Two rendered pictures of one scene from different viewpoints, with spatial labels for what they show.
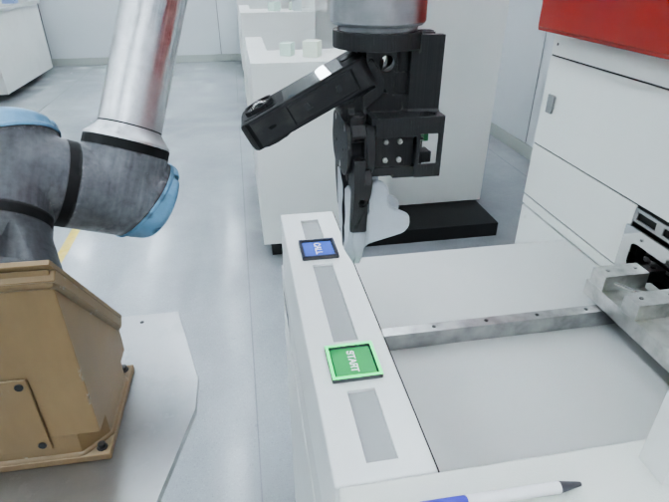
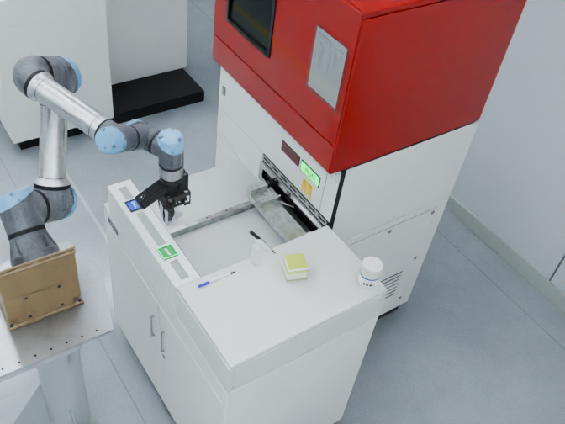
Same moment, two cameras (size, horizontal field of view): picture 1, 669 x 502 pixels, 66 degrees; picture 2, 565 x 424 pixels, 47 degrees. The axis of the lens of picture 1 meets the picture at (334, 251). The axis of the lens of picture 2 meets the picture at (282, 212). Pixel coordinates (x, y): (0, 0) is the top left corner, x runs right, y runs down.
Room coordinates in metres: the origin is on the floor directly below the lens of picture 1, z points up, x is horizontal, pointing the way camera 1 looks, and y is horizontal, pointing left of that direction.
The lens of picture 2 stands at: (-1.02, 0.41, 2.64)
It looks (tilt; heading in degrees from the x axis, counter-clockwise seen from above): 44 degrees down; 330
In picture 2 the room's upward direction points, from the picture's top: 9 degrees clockwise
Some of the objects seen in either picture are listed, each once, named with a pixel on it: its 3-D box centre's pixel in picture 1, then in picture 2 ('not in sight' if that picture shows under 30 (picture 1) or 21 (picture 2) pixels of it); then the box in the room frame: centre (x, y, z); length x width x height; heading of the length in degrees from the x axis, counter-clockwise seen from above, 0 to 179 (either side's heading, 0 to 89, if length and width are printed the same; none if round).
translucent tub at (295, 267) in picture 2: not in sight; (294, 267); (0.21, -0.39, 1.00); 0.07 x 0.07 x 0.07; 81
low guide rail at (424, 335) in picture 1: (510, 325); (216, 216); (0.67, -0.29, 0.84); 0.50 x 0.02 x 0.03; 100
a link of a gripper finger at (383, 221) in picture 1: (377, 225); (174, 216); (0.43, -0.04, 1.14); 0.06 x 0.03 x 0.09; 100
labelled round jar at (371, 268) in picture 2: not in sight; (369, 272); (0.10, -0.62, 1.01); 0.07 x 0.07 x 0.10
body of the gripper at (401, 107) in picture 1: (382, 105); (173, 188); (0.44, -0.04, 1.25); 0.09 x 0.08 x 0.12; 100
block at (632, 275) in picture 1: (619, 276); (256, 188); (0.72, -0.47, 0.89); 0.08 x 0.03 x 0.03; 100
